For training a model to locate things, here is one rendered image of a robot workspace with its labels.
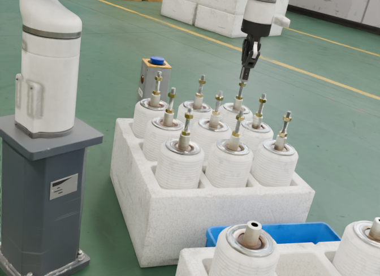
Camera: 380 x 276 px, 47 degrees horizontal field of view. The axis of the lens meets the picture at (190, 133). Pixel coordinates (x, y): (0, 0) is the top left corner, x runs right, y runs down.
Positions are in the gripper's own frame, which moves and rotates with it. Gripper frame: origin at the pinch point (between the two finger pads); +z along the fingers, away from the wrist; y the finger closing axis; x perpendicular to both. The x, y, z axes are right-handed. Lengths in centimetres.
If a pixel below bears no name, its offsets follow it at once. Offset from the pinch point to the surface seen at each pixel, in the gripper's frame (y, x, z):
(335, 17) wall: -483, 211, 29
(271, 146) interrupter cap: 22.1, 5.1, 10.1
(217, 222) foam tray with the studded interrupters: 34.5, -6.2, 24.3
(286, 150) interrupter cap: 23.9, 8.3, 9.9
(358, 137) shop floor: -60, 70, 36
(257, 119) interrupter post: 12.4, 2.8, 7.8
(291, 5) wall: -532, 162, 29
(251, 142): 15.9, 2.0, 12.5
